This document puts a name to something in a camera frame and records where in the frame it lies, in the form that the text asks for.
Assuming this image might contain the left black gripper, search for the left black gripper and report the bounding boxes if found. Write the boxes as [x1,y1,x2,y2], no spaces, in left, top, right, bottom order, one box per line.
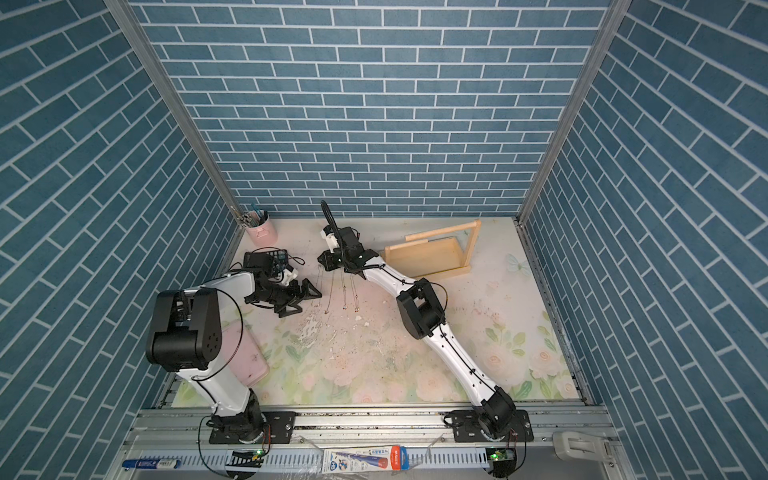
[249,277,321,316]

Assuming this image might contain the pink pen holder cup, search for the pink pen holder cup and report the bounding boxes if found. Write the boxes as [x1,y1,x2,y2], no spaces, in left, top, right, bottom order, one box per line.
[245,219,278,248]

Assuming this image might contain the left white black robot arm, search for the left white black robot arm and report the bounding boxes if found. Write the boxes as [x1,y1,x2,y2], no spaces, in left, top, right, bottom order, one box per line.
[146,269,322,443]

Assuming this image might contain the black desk calculator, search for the black desk calculator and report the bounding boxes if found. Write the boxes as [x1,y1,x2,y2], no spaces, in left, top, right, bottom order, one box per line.
[242,249,289,272]

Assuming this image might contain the blue marker pen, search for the blue marker pen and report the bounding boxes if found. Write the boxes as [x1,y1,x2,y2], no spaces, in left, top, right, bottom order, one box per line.
[122,459,182,470]

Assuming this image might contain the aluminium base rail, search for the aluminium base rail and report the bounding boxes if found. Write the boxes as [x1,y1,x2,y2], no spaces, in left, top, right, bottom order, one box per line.
[106,402,634,479]

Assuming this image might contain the white plastic bracket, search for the white plastic bracket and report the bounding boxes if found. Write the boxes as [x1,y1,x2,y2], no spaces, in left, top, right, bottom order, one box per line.
[552,431,613,463]

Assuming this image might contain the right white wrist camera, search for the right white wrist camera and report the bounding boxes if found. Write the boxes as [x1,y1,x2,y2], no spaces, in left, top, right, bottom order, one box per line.
[322,225,339,251]

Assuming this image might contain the wooden jewelry display stand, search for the wooden jewelry display stand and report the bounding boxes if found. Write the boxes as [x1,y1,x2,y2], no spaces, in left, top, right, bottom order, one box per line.
[383,219,482,280]

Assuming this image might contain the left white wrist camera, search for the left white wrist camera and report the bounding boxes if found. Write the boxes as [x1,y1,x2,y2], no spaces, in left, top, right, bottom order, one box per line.
[279,254,306,286]

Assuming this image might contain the red blue packaged box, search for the red blue packaged box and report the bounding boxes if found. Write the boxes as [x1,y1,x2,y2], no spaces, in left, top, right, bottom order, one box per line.
[321,445,411,474]

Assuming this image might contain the pens in pink cup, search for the pens in pink cup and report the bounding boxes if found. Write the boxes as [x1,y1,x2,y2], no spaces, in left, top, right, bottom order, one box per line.
[237,208,269,228]

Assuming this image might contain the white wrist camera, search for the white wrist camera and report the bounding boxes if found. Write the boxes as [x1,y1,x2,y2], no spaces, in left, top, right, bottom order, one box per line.
[279,254,306,286]
[322,225,339,251]

